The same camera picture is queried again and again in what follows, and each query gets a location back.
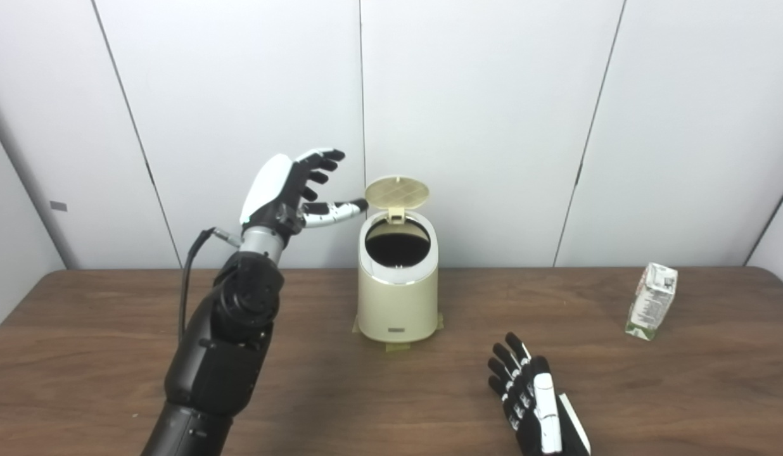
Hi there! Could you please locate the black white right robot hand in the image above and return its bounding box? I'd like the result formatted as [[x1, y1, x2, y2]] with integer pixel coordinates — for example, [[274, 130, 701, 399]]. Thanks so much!
[[487, 332, 592, 456]]

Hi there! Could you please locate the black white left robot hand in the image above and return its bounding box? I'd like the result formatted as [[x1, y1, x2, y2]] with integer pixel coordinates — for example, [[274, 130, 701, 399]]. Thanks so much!
[[239, 148, 369, 244]]

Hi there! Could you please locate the cream round bin lid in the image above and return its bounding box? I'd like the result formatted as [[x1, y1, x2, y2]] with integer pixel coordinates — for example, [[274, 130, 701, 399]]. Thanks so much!
[[364, 175, 430, 224]]

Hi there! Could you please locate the white green milk carton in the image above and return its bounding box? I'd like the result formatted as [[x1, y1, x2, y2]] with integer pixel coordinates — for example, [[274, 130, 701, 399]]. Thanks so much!
[[625, 262, 679, 341]]

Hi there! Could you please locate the cream-colored round bin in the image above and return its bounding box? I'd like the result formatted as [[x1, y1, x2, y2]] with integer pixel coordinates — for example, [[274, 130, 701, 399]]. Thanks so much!
[[356, 175, 440, 344]]

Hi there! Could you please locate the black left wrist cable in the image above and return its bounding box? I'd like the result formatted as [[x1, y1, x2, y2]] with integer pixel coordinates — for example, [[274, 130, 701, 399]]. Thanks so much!
[[178, 227, 243, 346]]

